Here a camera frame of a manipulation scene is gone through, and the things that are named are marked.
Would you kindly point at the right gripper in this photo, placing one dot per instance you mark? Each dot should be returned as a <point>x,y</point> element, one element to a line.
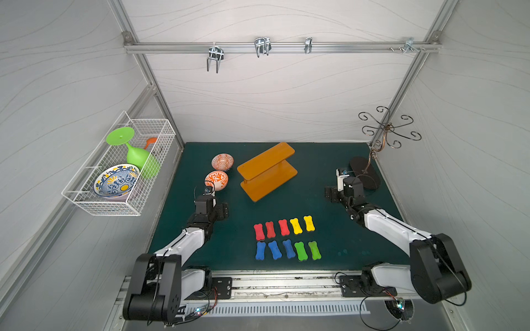
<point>345,187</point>

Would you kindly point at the yellow eraser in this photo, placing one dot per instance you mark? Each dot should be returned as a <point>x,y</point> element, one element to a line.
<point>308,220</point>
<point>295,223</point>

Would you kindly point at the red eraser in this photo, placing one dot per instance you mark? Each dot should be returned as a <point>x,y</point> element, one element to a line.
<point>259,232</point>
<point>284,229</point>
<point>270,230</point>

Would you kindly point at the blue eraser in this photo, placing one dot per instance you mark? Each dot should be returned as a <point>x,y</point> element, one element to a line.
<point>260,251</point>
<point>288,246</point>
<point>275,250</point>

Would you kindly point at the wooden two-tier shelf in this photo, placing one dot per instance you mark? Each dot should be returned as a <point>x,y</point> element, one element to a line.
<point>267,172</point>

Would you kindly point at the green eraser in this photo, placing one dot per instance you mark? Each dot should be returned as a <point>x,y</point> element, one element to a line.
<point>301,251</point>
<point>315,251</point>

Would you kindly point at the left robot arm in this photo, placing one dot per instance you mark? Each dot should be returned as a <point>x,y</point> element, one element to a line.
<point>159,281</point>

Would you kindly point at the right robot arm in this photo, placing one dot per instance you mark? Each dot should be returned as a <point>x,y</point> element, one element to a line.
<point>435,271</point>

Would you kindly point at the orange leaf bowl near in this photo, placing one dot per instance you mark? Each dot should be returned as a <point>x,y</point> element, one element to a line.
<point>217,179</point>

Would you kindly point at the orange patterned bowl far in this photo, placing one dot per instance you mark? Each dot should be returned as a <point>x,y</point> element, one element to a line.
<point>222,162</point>

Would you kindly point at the green plastic goblet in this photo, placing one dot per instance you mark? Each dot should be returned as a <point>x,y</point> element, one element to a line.
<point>141,158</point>

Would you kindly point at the white vent strip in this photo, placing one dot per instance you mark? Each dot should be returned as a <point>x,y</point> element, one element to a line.
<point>290,309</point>

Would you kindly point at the orange utensil in basket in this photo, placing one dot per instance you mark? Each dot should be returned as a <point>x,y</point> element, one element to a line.
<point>149,142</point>

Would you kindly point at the blue yellow ceramic bowl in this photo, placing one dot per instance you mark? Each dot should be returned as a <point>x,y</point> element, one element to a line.
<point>117,182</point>

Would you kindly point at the small metal hook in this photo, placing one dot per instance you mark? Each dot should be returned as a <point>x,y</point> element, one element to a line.
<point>308,45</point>

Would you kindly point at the metal double hook left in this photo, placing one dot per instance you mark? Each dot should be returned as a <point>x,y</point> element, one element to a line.
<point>215,55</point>

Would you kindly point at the metal hook middle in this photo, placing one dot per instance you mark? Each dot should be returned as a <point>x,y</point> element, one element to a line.
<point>262,46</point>

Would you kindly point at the metal hook right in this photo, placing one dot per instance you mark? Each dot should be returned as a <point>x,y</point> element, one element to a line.
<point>407,47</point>

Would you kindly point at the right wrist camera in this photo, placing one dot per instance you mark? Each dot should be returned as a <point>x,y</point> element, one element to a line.
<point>342,174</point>

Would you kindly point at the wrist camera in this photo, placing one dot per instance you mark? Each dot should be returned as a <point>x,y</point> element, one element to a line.
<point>205,203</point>
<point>342,174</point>

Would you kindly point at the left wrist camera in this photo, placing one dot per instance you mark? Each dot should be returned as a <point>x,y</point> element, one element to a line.
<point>205,203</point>

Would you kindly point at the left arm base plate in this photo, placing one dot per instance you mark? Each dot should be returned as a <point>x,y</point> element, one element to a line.
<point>219,288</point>

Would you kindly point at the copper wire hanger stand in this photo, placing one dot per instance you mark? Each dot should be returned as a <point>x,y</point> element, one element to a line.
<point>385,134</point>

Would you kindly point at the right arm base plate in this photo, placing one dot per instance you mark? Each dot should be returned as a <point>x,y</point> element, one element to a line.
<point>350,286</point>

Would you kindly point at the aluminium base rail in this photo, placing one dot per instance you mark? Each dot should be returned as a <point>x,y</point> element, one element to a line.
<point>288,285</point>

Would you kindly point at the white wire basket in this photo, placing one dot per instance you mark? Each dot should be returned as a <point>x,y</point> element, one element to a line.
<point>79,191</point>

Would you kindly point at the aluminium top rail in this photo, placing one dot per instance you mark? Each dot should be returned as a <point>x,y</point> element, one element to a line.
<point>241,48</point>

